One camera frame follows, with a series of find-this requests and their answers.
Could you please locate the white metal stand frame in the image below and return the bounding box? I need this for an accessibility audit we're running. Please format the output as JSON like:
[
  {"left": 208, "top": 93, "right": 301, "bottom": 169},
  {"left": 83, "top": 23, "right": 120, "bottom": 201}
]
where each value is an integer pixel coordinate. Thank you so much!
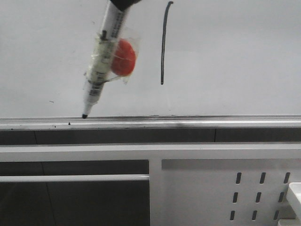
[{"left": 0, "top": 143, "right": 301, "bottom": 226}]

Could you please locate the red round magnet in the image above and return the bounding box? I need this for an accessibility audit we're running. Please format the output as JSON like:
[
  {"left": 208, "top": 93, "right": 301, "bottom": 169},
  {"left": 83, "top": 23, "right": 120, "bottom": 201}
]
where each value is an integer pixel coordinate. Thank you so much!
[{"left": 111, "top": 39, "right": 136, "bottom": 77}]

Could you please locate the white plastic bin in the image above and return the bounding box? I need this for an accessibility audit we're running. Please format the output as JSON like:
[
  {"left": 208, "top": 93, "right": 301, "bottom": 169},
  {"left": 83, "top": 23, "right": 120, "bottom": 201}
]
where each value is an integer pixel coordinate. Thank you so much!
[{"left": 277, "top": 182, "right": 301, "bottom": 226}]

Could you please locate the white whiteboard marker pen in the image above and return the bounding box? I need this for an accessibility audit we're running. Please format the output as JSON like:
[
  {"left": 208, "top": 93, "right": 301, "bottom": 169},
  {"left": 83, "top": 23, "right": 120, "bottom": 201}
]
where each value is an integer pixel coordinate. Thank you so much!
[{"left": 82, "top": 0, "right": 129, "bottom": 119}]

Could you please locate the white perforated metal panel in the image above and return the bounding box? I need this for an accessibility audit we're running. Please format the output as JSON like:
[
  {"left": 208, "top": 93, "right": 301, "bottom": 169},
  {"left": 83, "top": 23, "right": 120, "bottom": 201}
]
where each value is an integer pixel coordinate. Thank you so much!
[{"left": 162, "top": 159, "right": 301, "bottom": 226}]

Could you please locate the large whiteboard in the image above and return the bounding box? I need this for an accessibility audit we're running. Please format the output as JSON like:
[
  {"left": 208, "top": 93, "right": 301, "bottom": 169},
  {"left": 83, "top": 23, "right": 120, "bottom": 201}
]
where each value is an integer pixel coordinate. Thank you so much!
[{"left": 0, "top": 0, "right": 301, "bottom": 118}]

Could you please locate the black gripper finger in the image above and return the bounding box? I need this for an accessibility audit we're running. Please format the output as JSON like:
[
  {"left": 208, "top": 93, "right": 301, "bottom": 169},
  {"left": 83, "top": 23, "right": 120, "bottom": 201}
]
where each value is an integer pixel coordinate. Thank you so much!
[{"left": 111, "top": 0, "right": 141, "bottom": 11}]

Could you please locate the aluminium whiteboard tray rail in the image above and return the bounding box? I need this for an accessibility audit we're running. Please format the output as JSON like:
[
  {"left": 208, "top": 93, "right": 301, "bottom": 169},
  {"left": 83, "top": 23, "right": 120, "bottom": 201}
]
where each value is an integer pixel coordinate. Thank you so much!
[{"left": 0, "top": 115, "right": 301, "bottom": 131}]

